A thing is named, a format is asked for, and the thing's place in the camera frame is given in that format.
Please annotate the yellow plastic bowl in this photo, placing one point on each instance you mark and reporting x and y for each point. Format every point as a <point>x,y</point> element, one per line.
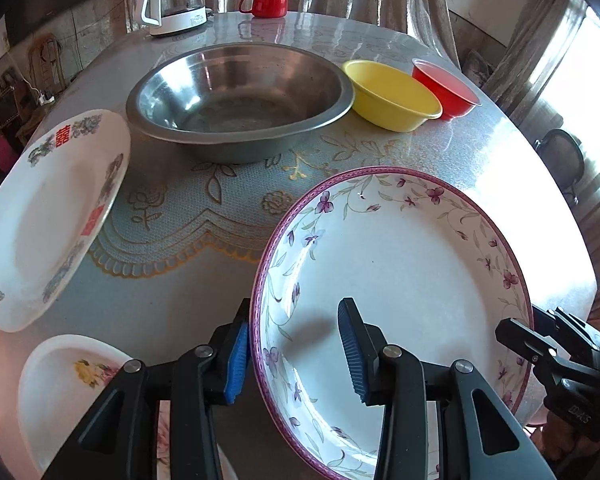
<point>389,98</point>

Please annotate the large stainless steel basin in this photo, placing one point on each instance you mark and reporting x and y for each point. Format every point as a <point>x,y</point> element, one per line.
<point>240,103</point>

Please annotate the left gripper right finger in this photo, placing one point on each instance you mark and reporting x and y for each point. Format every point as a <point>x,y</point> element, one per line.
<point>478,437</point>

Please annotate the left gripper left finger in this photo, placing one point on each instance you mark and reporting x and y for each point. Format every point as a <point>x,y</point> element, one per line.
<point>117,438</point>

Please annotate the red mug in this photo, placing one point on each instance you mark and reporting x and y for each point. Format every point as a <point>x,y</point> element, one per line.
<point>264,8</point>

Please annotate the white plate red blue pattern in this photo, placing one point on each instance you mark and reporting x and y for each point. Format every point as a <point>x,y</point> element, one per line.
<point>53,203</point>

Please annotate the red plastic bowl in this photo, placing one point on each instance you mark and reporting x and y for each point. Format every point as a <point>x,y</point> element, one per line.
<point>455,97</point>

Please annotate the white plate pink roses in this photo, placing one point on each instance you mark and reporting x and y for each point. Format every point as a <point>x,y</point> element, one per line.
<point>61,379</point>

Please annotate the white glass electric kettle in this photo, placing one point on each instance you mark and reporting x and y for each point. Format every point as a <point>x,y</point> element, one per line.
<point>167,17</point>

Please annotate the purple floral rimmed plate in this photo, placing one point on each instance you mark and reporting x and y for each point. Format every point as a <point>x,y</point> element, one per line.
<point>421,260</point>

